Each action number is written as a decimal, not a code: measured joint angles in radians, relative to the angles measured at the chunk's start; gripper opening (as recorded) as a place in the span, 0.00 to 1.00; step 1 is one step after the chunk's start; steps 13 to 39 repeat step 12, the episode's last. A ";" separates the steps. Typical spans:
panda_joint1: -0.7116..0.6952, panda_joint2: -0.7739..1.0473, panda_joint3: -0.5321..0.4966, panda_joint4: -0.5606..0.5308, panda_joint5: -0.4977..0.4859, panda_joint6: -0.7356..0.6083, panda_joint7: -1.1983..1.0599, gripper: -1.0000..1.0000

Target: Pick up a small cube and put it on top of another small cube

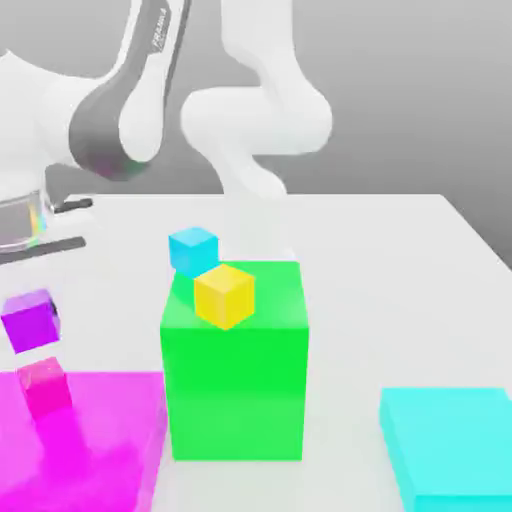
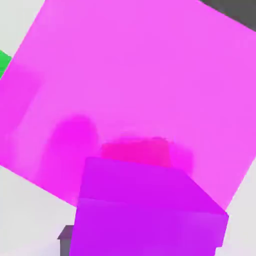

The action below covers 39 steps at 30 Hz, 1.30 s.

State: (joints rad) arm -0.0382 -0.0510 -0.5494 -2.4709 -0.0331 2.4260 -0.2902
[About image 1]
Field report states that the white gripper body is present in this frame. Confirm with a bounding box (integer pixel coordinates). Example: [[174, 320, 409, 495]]
[[0, 233, 97, 295]]

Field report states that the small purple cube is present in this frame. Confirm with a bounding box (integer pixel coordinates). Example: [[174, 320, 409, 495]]
[[0, 288, 62, 356]]

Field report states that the small pink cube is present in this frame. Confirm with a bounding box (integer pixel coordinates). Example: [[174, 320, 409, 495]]
[[16, 356, 74, 420]]

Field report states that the small blue cube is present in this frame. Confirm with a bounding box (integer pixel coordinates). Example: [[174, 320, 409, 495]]
[[167, 226, 221, 280]]

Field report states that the small yellow cube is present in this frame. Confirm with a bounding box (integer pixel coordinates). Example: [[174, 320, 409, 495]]
[[193, 263, 256, 332]]

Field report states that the large magenta box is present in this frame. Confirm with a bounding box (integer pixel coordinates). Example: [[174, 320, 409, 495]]
[[0, 370, 169, 512]]

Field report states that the large green box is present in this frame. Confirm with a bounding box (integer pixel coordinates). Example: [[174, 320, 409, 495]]
[[159, 260, 310, 462]]

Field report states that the large cyan box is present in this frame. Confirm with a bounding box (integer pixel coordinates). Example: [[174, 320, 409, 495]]
[[378, 386, 512, 512]]

